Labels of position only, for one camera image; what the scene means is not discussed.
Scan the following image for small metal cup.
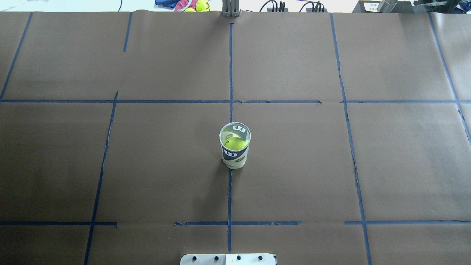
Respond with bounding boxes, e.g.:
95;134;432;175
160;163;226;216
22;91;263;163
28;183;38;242
377;0;398;13

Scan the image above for right black connector block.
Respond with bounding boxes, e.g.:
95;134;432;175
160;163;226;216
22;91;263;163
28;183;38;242
299;0;327;13

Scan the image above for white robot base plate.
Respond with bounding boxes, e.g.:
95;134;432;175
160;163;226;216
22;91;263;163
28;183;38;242
180;253;277;265

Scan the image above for clear Wilson tennis ball can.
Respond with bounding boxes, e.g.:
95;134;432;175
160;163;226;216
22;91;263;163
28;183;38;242
219;122;252;169

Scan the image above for aluminium frame post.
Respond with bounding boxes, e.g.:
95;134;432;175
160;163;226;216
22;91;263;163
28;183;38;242
222;0;240;17

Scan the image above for black connector block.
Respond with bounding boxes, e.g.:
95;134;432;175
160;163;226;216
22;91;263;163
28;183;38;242
259;0;289;13
299;0;327;13

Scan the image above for left black connector block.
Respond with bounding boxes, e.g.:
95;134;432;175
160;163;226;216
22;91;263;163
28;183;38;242
259;0;289;13

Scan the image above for blue and pink cloth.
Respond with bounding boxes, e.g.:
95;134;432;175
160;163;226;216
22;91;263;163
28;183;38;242
154;0;198;12

